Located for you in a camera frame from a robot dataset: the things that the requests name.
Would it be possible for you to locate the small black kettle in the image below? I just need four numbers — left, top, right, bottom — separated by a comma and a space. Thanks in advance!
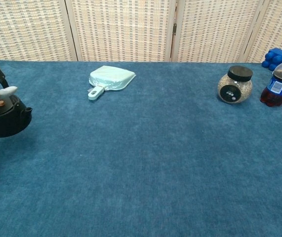
0, 76, 33, 138

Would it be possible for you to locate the mint green dustpan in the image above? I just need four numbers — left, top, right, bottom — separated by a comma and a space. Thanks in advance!
87, 65, 137, 101

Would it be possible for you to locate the woven folding screen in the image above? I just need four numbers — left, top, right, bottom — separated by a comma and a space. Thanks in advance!
0, 0, 282, 63

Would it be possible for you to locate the blue carpet table mat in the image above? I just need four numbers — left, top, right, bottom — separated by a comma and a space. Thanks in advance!
0, 60, 282, 237

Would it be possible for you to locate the glass grain jar black lid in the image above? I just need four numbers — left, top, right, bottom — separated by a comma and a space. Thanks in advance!
217, 65, 254, 104

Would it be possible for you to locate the blue toy building block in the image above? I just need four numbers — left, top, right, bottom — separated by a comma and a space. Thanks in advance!
261, 48, 282, 71

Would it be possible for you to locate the cola bottle with blue cap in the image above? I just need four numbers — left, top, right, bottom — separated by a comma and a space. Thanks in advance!
260, 51, 282, 107

